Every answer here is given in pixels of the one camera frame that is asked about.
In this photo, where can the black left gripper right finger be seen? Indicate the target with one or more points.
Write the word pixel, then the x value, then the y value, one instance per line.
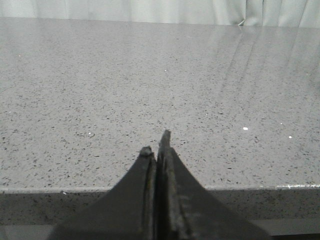
pixel 187 211

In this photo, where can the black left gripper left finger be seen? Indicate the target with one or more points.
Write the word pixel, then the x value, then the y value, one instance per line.
pixel 126 212

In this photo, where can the white pleated curtain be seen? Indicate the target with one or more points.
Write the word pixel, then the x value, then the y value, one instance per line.
pixel 270 13

